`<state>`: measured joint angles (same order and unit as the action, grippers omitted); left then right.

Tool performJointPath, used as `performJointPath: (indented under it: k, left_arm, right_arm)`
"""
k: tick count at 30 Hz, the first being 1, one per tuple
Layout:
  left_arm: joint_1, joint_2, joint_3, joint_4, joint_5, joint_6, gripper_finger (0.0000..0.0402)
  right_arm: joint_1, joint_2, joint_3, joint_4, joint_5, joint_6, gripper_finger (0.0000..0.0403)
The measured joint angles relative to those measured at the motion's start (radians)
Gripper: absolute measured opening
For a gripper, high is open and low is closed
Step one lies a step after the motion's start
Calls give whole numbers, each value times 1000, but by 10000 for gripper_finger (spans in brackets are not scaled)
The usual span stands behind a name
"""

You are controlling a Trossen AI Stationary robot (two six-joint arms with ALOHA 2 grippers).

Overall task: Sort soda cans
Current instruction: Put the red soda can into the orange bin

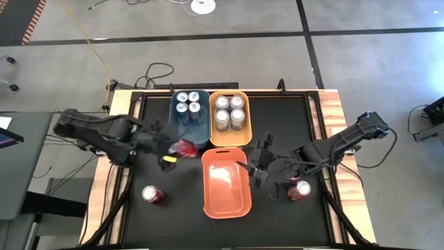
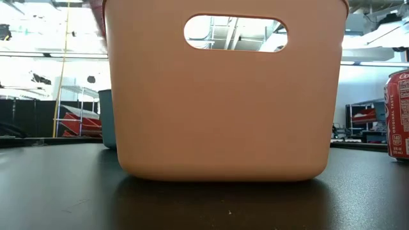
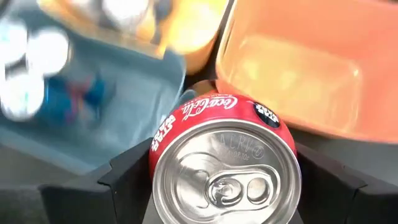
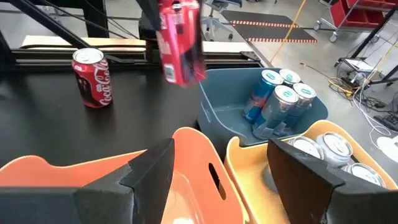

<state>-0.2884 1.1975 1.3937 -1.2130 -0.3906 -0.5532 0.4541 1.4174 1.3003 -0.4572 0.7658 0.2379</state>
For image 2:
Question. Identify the orange plastic bin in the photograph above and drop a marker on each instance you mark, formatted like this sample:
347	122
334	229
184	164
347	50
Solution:
223	111

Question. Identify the blue plastic bin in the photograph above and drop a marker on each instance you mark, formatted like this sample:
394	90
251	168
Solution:
108	121

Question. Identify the metal shelf with red bins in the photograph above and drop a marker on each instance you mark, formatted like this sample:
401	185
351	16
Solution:
83	124
364	116

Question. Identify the black partition panels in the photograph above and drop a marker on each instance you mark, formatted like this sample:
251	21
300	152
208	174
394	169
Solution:
28	118

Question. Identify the red Coca-Cola can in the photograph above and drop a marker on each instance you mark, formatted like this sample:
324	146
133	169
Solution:
399	118

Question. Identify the black hanging device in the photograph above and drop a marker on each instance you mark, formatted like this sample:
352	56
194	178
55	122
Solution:
4	32

